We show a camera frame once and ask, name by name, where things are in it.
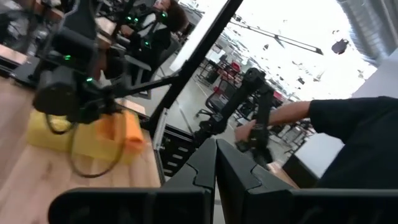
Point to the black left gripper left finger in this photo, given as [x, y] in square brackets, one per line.
[199, 180]

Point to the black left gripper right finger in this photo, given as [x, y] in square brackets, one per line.
[239, 186]

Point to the yellow microfiber towel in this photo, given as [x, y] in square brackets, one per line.
[40, 133]

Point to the yellow translucent plastic bin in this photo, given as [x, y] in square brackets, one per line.
[84, 143]

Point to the orange microfiber towel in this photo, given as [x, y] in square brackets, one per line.
[133, 137]

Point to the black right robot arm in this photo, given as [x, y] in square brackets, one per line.
[77, 46]

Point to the person's forearm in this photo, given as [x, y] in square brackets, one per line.
[289, 112]

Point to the person's hand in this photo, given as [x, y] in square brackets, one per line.
[244, 132]

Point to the black office chair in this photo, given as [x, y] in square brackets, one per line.
[217, 99]

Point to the person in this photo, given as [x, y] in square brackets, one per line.
[177, 15]
[357, 140]

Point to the black ceiling spotlight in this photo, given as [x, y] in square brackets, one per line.
[339, 46]

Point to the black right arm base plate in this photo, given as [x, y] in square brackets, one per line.
[25, 73]

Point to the black aluminium table frame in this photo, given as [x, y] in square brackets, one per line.
[192, 62]

